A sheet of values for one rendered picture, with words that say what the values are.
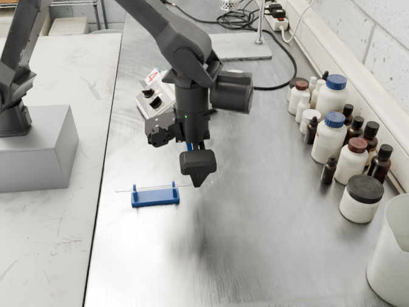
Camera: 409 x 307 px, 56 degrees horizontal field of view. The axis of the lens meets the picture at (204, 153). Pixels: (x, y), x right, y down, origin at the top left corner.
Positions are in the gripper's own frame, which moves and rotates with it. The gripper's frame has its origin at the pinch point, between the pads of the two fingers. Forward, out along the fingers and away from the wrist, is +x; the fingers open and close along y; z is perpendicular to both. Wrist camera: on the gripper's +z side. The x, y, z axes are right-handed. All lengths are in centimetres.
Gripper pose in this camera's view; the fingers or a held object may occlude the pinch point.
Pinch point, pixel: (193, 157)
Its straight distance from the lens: 74.5
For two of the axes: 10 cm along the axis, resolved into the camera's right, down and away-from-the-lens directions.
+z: -9.9, 0.9, -0.9
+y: 1.3, 6.4, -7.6
